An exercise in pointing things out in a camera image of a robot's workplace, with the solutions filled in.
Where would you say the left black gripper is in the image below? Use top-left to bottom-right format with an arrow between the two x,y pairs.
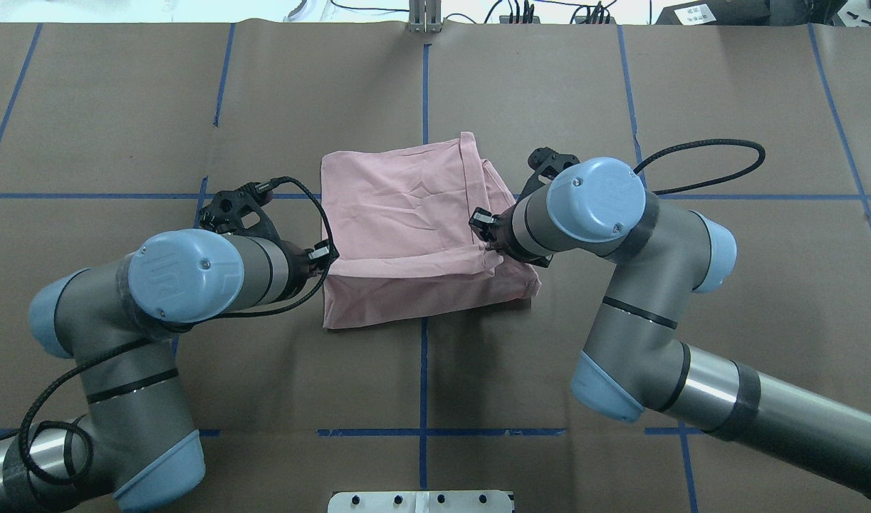
286,239 -> 340,299

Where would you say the black device top right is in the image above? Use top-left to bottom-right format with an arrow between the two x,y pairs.
652,1 -> 847,26

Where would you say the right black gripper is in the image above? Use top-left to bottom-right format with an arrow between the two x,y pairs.
469,204 -> 553,267

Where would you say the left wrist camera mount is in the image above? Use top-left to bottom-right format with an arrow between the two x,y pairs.
195,181 -> 280,241

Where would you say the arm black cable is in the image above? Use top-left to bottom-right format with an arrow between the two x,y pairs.
16,175 -> 339,487
632,138 -> 766,196

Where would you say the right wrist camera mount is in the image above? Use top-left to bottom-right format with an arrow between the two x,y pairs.
518,147 -> 581,202

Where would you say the pink Snoopy t-shirt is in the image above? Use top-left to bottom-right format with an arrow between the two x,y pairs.
319,131 -> 541,329

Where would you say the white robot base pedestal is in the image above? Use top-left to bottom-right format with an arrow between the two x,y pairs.
327,489 -> 517,512

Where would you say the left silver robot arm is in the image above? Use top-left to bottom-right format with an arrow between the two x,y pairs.
0,229 -> 338,512

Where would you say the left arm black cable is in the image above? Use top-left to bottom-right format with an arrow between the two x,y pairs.
16,175 -> 339,487

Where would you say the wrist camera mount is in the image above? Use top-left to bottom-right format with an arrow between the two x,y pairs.
195,181 -> 280,241
518,147 -> 581,202

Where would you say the aluminium frame post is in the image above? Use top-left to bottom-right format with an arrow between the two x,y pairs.
407,0 -> 444,33

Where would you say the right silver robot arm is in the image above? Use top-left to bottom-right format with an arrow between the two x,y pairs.
469,158 -> 871,500

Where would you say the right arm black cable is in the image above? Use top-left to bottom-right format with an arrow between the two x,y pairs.
632,138 -> 766,196

